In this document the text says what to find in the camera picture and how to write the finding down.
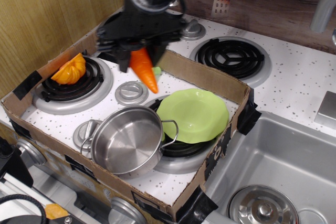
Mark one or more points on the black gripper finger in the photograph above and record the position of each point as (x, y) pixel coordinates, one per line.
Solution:
(156, 52)
(123, 59)

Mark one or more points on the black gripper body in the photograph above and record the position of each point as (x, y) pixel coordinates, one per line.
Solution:
(130, 30)

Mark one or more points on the orange toy carrot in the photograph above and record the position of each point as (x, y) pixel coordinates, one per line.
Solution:
(141, 65)

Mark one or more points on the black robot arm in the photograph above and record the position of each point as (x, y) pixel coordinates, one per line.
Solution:
(147, 6)

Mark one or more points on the light green plastic plate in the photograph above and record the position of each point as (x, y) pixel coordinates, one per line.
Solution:
(200, 115)

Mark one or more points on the green toy broccoli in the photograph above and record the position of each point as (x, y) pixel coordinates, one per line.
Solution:
(157, 72)

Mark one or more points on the silver centre stove knob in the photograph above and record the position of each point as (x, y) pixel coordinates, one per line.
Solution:
(131, 93)

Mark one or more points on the silver stove knob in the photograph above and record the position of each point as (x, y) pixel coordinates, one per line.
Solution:
(83, 134)
(193, 31)
(131, 93)

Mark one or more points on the silver back stove knob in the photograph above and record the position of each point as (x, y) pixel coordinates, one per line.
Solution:
(193, 31)

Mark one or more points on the front left stove burner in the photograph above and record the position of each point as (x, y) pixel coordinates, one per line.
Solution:
(64, 99)

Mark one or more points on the stove burner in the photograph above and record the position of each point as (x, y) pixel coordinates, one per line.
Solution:
(64, 99)
(183, 158)
(238, 57)

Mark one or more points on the orange toy pumpkin slice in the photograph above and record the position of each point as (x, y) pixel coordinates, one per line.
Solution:
(71, 71)

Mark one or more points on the back right stove burner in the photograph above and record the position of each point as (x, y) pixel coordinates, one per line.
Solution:
(238, 57)

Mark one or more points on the hanging silver slotted spatula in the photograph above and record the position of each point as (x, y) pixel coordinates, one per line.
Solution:
(220, 8)

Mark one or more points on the stainless steel pot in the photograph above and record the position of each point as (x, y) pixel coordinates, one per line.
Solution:
(129, 142)

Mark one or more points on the silver front stove knob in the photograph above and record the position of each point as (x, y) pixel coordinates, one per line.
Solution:
(83, 134)

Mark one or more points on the front right stove burner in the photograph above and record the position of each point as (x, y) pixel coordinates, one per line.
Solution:
(183, 158)

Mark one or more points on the silver oven knob left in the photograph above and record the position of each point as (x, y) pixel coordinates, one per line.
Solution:
(30, 154)

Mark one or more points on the silver oven knob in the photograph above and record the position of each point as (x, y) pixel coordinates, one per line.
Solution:
(30, 154)
(123, 212)

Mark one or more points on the brown cardboard fence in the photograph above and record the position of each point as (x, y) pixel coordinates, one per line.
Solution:
(159, 196)

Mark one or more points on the silver oven knob right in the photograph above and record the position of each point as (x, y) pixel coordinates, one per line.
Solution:
(123, 212)

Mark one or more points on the black device at left edge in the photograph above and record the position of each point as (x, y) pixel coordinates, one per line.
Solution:
(12, 163)

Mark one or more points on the silver faucet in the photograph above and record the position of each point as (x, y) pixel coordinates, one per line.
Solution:
(322, 15)

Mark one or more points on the orange tape piece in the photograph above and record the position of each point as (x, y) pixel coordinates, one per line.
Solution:
(55, 211)

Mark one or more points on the silver sink basin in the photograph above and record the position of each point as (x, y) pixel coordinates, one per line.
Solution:
(291, 158)

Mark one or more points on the steel pot lid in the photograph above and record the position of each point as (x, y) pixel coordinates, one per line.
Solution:
(261, 204)

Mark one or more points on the silver faucet handle block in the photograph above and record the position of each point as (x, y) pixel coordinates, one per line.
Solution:
(326, 112)

